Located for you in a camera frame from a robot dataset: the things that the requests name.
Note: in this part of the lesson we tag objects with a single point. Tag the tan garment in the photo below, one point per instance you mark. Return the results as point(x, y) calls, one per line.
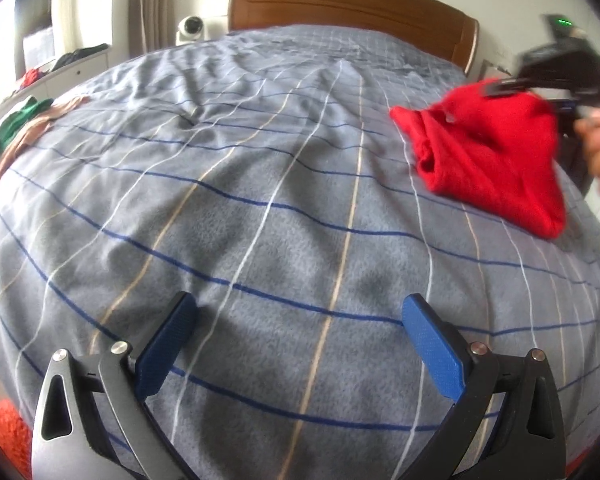
point(40, 127)

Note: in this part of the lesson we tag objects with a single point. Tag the white window cabinet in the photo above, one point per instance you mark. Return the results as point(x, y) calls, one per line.
point(80, 72)

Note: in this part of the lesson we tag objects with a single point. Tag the small white camera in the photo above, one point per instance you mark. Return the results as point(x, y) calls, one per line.
point(192, 27)

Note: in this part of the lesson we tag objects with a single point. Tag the orange fluffy rug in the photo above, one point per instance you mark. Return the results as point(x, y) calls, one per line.
point(10, 440)

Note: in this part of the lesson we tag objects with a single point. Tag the red sweater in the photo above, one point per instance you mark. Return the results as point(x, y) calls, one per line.
point(490, 160)

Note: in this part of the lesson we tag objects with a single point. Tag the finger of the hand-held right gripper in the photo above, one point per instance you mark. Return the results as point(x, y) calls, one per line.
point(505, 87)

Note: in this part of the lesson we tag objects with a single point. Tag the grey plaid duvet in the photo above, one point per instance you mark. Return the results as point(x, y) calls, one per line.
point(260, 185)

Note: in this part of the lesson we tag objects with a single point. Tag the beige curtain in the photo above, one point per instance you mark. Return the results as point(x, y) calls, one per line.
point(152, 5)

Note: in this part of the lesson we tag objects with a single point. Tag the wooden headboard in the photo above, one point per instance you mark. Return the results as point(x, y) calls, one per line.
point(350, 5)

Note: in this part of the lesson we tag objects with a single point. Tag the dark clothes pile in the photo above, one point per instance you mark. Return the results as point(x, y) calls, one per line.
point(80, 55)

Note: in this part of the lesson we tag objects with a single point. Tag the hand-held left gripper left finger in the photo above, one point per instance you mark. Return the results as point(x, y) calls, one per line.
point(167, 345)

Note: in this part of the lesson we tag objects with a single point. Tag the green garment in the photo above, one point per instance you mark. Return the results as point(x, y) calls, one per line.
point(17, 120)

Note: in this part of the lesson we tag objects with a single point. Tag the small red cloth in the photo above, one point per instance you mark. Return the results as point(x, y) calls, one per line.
point(31, 77)

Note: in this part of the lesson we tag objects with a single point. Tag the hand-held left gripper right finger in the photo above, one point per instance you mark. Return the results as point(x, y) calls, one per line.
point(432, 345)

